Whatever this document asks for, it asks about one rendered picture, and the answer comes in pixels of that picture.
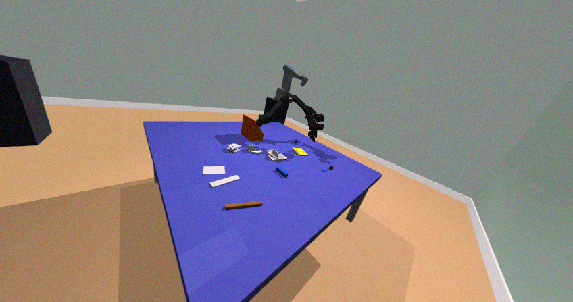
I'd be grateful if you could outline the white flat bar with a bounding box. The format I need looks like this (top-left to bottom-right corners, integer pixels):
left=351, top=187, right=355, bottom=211
left=210, top=175, right=240, bottom=188

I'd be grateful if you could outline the brown flat bar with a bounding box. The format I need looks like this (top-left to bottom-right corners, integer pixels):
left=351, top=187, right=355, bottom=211
left=225, top=201, right=263, bottom=209

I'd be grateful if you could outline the blue rectangular block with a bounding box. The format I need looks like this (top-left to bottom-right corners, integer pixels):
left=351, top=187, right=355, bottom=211
left=276, top=166, right=288, bottom=178

